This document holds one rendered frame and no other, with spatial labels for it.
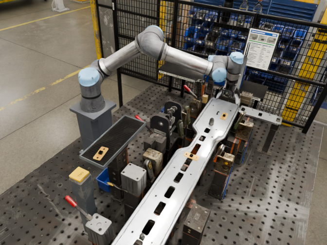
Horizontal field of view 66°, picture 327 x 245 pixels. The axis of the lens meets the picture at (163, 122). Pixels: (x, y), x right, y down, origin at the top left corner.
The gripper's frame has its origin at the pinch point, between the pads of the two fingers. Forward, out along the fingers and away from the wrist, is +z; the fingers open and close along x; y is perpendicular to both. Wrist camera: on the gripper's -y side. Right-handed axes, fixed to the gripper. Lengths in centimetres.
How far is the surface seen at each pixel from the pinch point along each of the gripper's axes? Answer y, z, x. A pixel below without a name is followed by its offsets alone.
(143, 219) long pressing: 93, 2, -9
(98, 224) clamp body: 106, -5, -22
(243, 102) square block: -22.2, 13.4, 7.6
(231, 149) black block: 23.8, 16.5, 12.7
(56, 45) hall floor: -186, 132, -389
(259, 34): -57, -23, 2
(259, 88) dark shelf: -45.3, 13.7, 14.4
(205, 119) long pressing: 11.5, 10.6, -9.7
